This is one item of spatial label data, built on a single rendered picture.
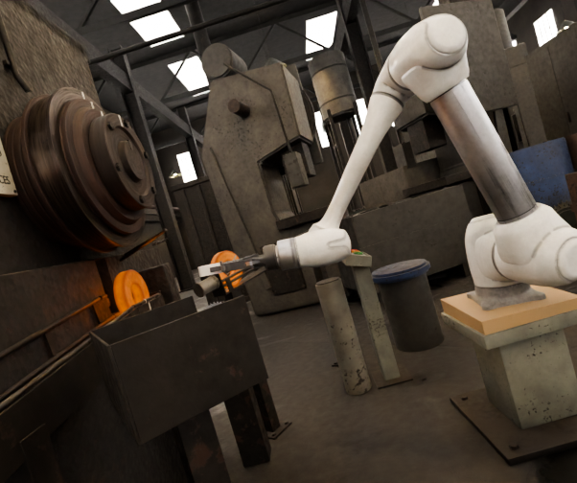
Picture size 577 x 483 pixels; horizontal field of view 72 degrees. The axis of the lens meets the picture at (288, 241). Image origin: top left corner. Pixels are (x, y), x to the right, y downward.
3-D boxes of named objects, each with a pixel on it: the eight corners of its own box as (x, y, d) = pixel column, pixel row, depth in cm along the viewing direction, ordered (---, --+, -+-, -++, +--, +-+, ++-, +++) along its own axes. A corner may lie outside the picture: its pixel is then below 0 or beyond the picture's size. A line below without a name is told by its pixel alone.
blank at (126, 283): (105, 280, 110) (117, 276, 109) (128, 266, 125) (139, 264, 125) (126, 331, 112) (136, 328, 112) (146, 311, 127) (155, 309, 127)
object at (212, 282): (196, 298, 154) (190, 284, 154) (212, 289, 161) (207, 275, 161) (206, 296, 151) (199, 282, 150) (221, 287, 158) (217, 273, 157)
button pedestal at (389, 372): (379, 392, 173) (340, 256, 171) (370, 371, 197) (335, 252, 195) (415, 382, 173) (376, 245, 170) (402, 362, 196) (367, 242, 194)
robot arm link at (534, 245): (550, 261, 118) (622, 269, 96) (508, 291, 116) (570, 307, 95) (420, 30, 110) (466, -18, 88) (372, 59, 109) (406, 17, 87)
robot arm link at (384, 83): (361, 97, 121) (378, 80, 108) (386, 44, 122) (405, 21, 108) (399, 117, 123) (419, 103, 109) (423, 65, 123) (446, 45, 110)
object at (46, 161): (60, 259, 95) (0, 66, 93) (141, 246, 142) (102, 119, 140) (85, 251, 94) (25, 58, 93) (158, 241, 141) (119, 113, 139)
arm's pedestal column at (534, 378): (553, 372, 149) (532, 293, 148) (651, 425, 109) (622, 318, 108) (450, 402, 149) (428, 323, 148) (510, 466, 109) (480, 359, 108)
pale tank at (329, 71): (359, 241, 945) (307, 56, 928) (355, 239, 1036) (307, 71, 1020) (397, 230, 940) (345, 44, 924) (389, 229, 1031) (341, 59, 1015)
